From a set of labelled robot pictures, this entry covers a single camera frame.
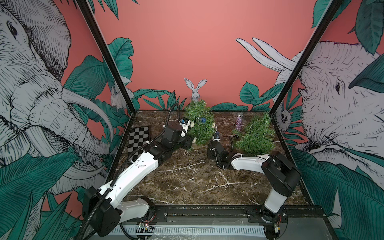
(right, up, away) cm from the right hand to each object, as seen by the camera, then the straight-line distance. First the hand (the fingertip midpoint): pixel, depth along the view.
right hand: (208, 147), depth 94 cm
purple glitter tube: (+25, +17, +17) cm, 35 cm away
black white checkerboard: (-48, +6, +8) cm, 49 cm away
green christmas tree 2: (+21, +8, -23) cm, 33 cm away
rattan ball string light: (-9, +6, -11) cm, 15 cm away
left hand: (-11, +10, -17) cm, 22 cm away
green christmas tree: (-4, +17, -17) cm, 24 cm away
